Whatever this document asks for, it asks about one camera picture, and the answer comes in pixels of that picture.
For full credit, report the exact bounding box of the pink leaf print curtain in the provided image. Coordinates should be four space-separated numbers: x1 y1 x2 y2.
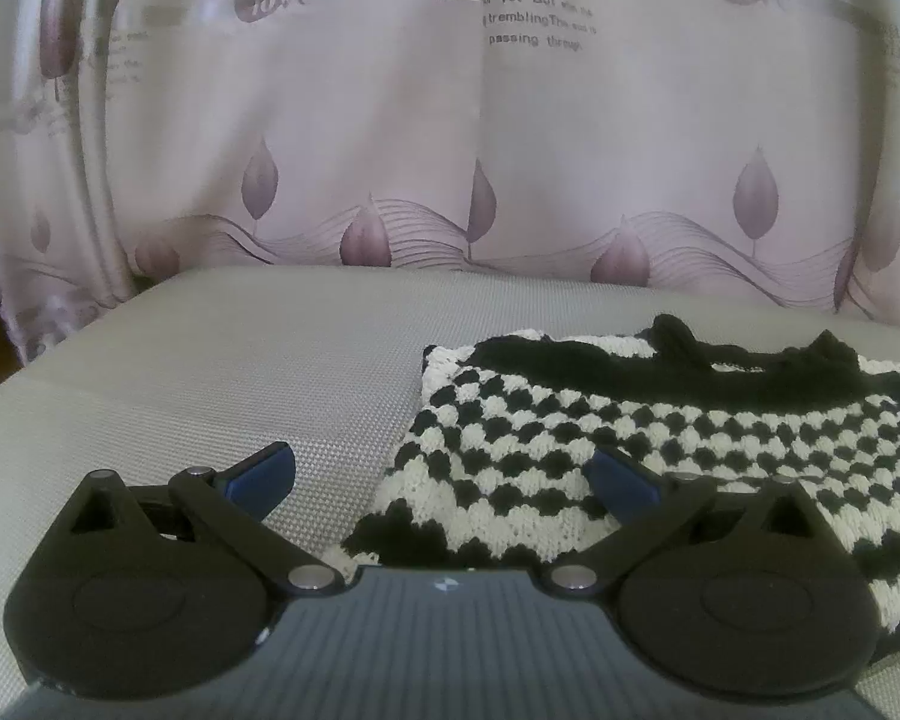
0 0 900 365

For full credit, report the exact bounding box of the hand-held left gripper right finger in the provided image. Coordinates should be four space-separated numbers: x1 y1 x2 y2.
544 446 842 602

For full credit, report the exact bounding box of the black white striped knit sweater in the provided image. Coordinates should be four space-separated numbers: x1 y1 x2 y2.
341 313 900 665

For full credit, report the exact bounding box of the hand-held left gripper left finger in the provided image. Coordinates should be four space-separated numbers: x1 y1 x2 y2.
49 441 346 601

